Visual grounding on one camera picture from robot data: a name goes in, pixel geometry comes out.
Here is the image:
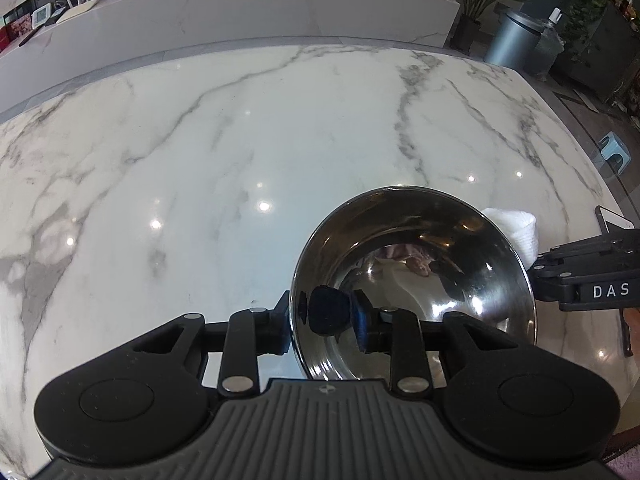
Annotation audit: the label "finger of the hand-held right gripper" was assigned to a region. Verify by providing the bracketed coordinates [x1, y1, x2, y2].
[529, 229, 640, 283]

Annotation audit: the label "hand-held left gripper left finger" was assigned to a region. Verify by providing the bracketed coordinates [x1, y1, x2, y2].
[117, 290, 293, 396]

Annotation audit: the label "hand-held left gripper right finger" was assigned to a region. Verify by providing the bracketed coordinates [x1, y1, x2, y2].
[350, 290, 521, 397]

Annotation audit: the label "white cloth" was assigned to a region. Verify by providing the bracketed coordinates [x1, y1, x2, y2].
[481, 207, 539, 267]

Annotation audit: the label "stainless steel bowl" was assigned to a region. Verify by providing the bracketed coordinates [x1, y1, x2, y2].
[289, 186, 538, 381]

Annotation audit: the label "smartphone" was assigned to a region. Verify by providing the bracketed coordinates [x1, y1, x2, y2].
[594, 205, 640, 236]

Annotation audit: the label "light blue plastic stool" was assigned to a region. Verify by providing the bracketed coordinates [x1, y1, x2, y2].
[596, 131, 629, 172]

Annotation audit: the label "dark glass display cabinet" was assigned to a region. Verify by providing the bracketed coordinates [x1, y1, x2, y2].
[565, 4, 640, 108]

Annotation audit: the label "large water jug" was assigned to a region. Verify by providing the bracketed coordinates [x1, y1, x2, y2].
[532, 7, 569, 79]

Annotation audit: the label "grey metal trash bin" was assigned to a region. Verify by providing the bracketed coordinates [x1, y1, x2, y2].
[484, 7, 547, 70]

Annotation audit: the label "potted plant with long leaves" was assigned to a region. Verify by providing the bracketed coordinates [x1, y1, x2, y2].
[437, 0, 536, 57]

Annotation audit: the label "leafy green potted plant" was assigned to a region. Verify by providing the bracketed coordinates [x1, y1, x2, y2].
[562, 0, 632, 67]

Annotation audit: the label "red boxes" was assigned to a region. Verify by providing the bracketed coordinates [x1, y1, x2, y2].
[0, 14, 32, 57]

